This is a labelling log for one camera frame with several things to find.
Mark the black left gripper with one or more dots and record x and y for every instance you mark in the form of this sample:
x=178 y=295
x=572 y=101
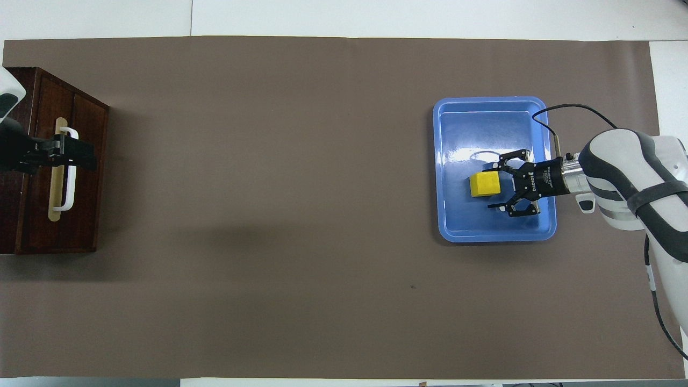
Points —
x=16 y=150

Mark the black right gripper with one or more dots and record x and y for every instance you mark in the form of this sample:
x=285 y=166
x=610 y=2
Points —
x=540 y=180

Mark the yellow cube block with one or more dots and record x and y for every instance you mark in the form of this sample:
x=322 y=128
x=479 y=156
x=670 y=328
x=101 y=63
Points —
x=485 y=185

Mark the dark wooden drawer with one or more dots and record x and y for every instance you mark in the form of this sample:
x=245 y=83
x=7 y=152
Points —
x=86 y=215

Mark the dark wooden drawer cabinet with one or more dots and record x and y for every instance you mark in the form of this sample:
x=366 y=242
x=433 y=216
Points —
x=11 y=215

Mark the blue plastic tray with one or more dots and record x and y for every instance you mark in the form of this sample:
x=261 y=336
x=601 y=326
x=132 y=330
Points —
x=484 y=226

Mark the brown paper table mat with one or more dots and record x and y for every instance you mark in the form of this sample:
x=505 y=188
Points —
x=269 y=215

